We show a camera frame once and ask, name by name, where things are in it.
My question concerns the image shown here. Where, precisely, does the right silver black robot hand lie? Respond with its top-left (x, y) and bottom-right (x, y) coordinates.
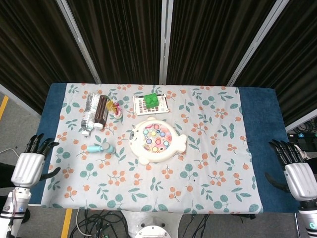
top-left (264, 139), bottom-right (317, 202)

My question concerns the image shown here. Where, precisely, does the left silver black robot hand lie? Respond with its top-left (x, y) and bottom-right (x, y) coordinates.
top-left (11, 133), bottom-right (61, 189)

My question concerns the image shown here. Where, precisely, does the teal handheld toy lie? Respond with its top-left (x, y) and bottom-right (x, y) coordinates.
top-left (86, 142), bottom-right (116, 155)

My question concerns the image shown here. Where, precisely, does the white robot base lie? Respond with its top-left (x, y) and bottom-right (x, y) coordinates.
top-left (122, 210), bottom-right (184, 238)

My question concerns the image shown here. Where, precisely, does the white fish toy board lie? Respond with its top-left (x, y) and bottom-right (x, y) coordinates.
top-left (128, 116), bottom-right (188, 166)

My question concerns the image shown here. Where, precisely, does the black power strip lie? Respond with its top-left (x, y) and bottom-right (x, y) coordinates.
top-left (287, 131), bottom-right (317, 140)

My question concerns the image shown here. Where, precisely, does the yellow floor tape strip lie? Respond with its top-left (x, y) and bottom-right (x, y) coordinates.
top-left (0, 95), bottom-right (9, 119)
top-left (60, 208), bottom-right (73, 238)

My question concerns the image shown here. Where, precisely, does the blue table cover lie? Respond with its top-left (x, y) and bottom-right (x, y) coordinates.
top-left (28, 83), bottom-right (302, 214)

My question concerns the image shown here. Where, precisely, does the clear plastic water bottle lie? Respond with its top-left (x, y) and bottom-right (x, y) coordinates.
top-left (81, 91), bottom-right (103, 136)

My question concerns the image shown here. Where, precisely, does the brown liquid bottle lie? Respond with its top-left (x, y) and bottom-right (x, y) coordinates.
top-left (93, 95), bottom-right (111, 130)

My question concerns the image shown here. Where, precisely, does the yellow pink feather shuttlecock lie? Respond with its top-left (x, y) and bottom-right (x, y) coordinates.
top-left (106, 99), bottom-right (124, 120)

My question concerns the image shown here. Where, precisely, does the white calculator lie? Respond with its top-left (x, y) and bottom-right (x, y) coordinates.
top-left (132, 94), bottom-right (170, 116)

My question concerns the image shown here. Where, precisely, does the floral printed tablecloth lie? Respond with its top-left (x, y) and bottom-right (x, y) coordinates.
top-left (41, 83), bottom-right (264, 215)

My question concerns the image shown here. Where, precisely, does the green building block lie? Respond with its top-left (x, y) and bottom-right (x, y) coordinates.
top-left (143, 93), bottom-right (159, 109)

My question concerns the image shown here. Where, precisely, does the white floor cable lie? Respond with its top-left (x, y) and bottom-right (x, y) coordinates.
top-left (0, 148), bottom-right (21, 159)

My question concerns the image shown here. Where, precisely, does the black floor cable bundle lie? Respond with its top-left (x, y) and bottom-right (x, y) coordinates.
top-left (69, 210), bottom-right (129, 238)

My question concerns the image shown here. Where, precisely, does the silver partition post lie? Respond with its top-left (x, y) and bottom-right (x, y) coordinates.
top-left (56, 0), bottom-right (102, 84)
top-left (226, 0), bottom-right (290, 87)
top-left (159, 0), bottom-right (173, 85)

